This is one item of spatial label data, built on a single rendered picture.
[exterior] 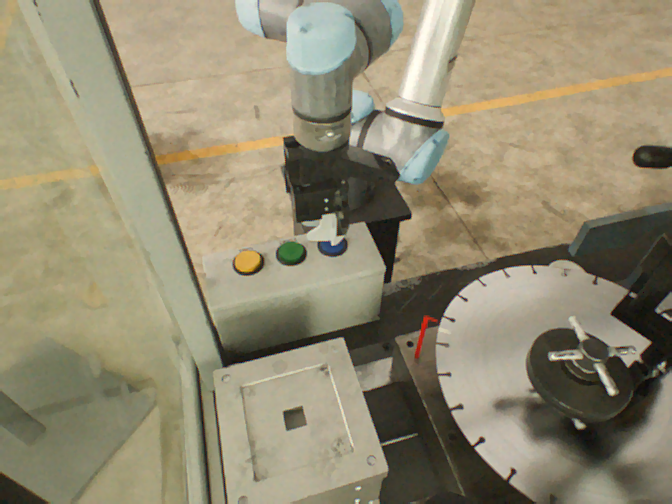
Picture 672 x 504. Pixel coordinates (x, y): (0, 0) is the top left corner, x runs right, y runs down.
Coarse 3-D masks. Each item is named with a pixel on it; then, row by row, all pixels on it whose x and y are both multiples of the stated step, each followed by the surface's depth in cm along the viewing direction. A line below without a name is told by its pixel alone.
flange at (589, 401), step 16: (544, 336) 60; (560, 336) 59; (576, 336) 60; (592, 336) 60; (544, 352) 58; (544, 368) 57; (560, 368) 56; (576, 368) 55; (608, 368) 57; (624, 368) 57; (544, 384) 55; (560, 384) 55; (576, 384) 55; (592, 384) 55; (624, 384) 55; (560, 400) 54; (576, 400) 54; (592, 400) 54; (608, 400) 54; (624, 400) 54; (592, 416) 53; (608, 416) 53
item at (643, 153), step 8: (640, 152) 43; (648, 152) 42; (656, 152) 42; (664, 152) 42; (640, 160) 43; (648, 160) 42; (656, 160) 42; (664, 160) 42; (656, 168) 43; (664, 168) 43
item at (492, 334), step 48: (480, 288) 66; (528, 288) 66; (576, 288) 66; (624, 288) 66; (480, 336) 61; (528, 336) 61; (624, 336) 61; (480, 384) 56; (528, 384) 56; (480, 432) 52; (528, 432) 53; (576, 432) 53; (624, 432) 53; (528, 480) 49; (576, 480) 49; (624, 480) 49
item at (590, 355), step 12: (576, 324) 56; (588, 336) 55; (576, 348) 55; (588, 348) 53; (600, 348) 53; (612, 348) 54; (624, 348) 54; (552, 360) 53; (576, 360) 55; (588, 360) 53; (600, 360) 53; (588, 372) 54; (600, 372) 52; (612, 384) 51
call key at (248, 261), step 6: (246, 252) 76; (252, 252) 76; (240, 258) 75; (246, 258) 75; (252, 258) 75; (258, 258) 75; (240, 264) 74; (246, 264) 74; (252, 264) 74; (258, 264) 74; (240, 270) 74; (246, 270) 74; (252, 270) 74
